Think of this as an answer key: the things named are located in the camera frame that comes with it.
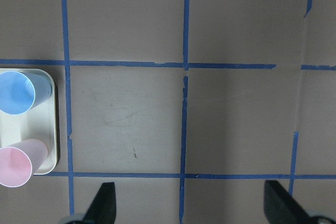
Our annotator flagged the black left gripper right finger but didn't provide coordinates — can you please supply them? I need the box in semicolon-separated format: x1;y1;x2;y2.
264;180;310;224

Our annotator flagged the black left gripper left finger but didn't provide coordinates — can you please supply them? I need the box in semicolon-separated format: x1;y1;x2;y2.
82;182;116;224

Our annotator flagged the blue plastic cup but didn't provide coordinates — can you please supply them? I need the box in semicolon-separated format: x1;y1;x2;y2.
1;70;53;115

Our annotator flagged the pink plastic cup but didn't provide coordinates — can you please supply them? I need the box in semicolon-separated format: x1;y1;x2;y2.
1;139;48;188

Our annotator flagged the cream plastic tray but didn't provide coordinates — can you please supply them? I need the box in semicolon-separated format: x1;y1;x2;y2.
1;69;59;175

